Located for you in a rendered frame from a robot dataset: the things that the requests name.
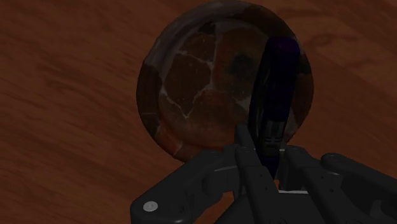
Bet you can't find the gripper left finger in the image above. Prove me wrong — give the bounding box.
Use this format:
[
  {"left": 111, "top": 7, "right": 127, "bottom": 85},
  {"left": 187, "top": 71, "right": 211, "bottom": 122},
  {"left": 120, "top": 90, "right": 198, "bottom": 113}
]
[{"left": 130, "top": 123, "right": 280, "bottom": 224}]

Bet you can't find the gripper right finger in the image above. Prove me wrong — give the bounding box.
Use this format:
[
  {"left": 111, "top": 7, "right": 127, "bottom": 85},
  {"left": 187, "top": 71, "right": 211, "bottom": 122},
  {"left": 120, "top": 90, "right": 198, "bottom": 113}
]
[{"left": 279, "top": 144, "right": 397, "bottom": 224}]

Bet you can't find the dark blue pen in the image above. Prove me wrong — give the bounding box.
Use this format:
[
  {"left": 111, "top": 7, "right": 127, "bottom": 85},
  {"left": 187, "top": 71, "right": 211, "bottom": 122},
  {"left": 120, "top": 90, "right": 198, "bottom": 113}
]
[{"left": 247, "top": 35, "right": 302, "bottom": 180}]

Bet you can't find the brown marbled bowl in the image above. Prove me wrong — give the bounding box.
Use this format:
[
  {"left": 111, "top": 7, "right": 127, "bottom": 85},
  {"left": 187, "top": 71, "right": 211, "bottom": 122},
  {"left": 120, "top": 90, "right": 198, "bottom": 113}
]
[{"left": 136, "top": 0, "right": 315, "bottom": 164}]

